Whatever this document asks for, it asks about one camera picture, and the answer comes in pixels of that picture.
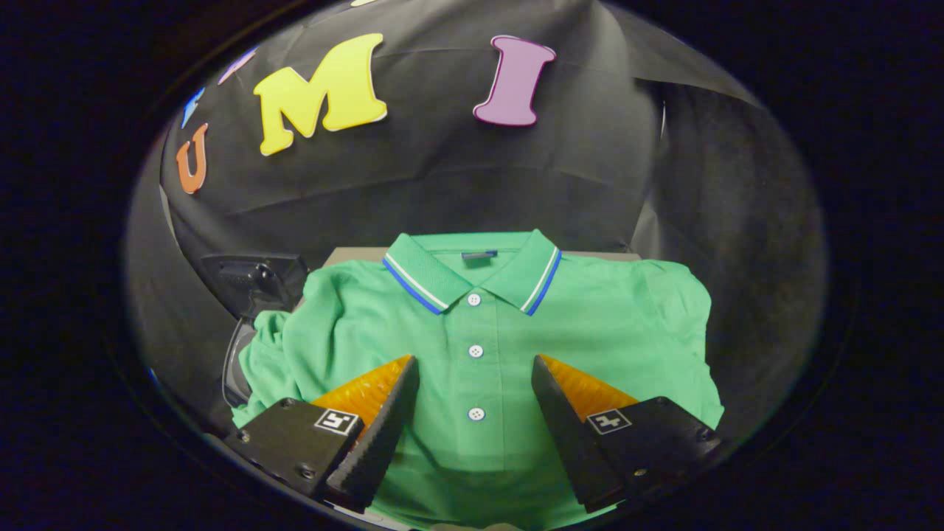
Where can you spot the beige cabinet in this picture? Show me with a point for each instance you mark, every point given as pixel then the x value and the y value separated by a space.
pixel 354 257

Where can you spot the dark washing machine lid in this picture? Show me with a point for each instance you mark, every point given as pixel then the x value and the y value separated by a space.
pixel 254 284

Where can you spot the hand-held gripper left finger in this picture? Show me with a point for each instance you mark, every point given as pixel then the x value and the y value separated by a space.
pixel 380 442

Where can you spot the black backdrop cloth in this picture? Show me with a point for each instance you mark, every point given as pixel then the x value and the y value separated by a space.
pixel 442 184

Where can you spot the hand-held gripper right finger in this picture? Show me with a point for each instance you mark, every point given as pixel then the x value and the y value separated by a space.
pixel 568 442

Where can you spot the green polo shirt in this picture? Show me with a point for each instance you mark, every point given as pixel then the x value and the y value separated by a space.
pixel 479 324

